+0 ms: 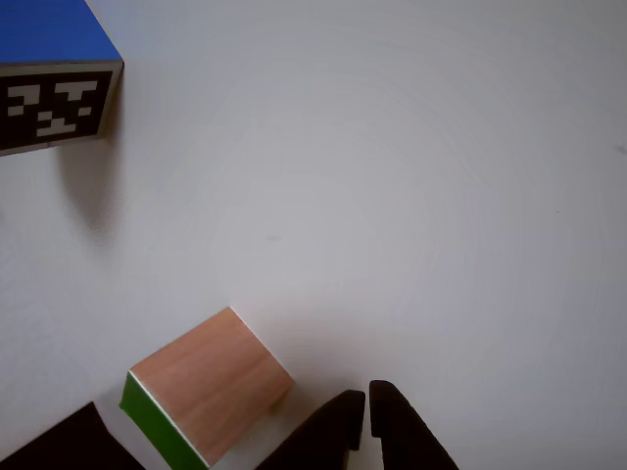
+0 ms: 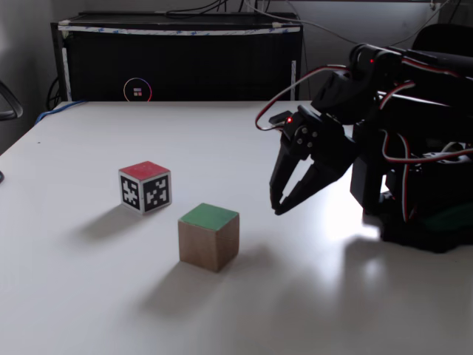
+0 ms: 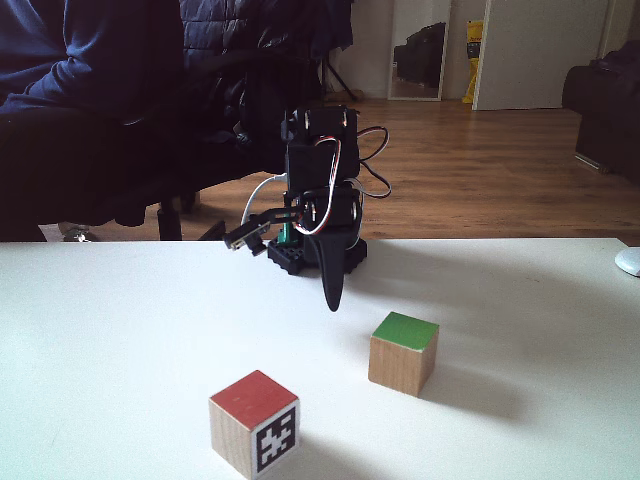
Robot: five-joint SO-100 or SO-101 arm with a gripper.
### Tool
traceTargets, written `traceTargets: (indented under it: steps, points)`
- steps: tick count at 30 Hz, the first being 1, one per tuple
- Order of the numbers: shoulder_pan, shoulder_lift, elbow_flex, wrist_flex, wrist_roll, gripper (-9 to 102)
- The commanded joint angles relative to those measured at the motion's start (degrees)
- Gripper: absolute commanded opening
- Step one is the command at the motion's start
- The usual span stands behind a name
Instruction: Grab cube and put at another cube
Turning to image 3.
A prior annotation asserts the servo wire loop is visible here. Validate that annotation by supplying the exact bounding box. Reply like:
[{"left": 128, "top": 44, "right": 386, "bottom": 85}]
[{"left": 356, "top": 126, "right": 393, "bottom": 199}]

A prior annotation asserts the white cable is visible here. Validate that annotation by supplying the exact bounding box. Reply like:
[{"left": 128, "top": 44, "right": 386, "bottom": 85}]
[{"left": 240, "top": 172, "right": 289, "bottom": 236}]

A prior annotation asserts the white round object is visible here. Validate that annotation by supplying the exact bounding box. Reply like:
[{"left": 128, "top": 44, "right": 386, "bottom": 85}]
[{"left": 614, "top": 246, "right": 640, "bottom": 278}]

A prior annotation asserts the black office chair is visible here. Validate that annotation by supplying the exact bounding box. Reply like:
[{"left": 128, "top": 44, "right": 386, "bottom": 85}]
[{"left": 113, "top": 49, "right": 301, "bottom": 242}]

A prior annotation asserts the black camera box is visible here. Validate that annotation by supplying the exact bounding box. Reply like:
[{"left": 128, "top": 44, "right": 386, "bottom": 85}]
[{"left": 223, "top": 202, "right": 301, "bottom": 259}]

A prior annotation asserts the green circuit board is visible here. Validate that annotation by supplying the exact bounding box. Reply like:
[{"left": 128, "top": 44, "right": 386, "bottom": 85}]
[{"left": 278, "top": 219, "right": 302, "bottom": 247}]

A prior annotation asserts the black tripod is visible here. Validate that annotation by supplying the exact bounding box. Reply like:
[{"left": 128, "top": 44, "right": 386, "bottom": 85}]
[{"left": 318, "top": 47, "right": 359, "bottom": 102}]

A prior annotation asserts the wooden cube with green face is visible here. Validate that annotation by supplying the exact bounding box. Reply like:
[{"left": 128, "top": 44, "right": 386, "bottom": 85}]
[{"left": 368, "top": 311, "right": 441, "bottom": 399}]

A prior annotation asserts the wooden cube with red face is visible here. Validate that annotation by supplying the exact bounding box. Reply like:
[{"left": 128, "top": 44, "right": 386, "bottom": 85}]
[{"left": 208, "top": 369, "right": 301, "bottom": 480}]

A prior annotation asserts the dark sofa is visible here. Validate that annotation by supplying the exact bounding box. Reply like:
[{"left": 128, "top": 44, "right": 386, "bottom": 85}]
[{"left": 561, "top": 40, "right": 640, "bottom": 187}]

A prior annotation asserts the dark jacket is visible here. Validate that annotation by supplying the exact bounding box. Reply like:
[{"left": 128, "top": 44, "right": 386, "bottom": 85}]
[{"left": 178, "top": 0, "right": 354, "bottom": 151}]

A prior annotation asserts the person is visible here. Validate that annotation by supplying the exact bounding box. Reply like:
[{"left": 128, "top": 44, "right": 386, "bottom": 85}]
[{"left": 0, "top": 0, "right": 187, "bottom": 242}]

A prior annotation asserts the white door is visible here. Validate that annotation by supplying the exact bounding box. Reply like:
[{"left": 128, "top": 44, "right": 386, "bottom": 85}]
[{"left": 471, "top": 0, "right": 615, "bottom": 112}]

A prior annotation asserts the standing mirror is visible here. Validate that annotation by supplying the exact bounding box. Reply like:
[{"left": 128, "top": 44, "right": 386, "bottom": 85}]
[{"left": 387, "top": 0, "right": 452, "bottom": 102}]

